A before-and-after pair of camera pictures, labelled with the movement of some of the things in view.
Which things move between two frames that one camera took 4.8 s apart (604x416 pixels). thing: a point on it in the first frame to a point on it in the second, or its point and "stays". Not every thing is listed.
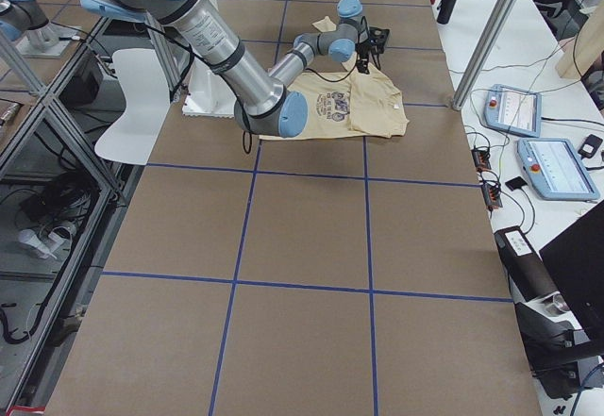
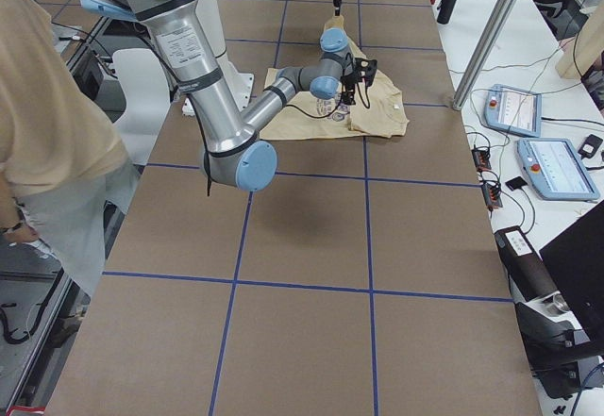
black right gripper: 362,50 to 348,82
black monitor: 575,259 stays
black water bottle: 448,0 stays
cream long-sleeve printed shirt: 347,103 stays
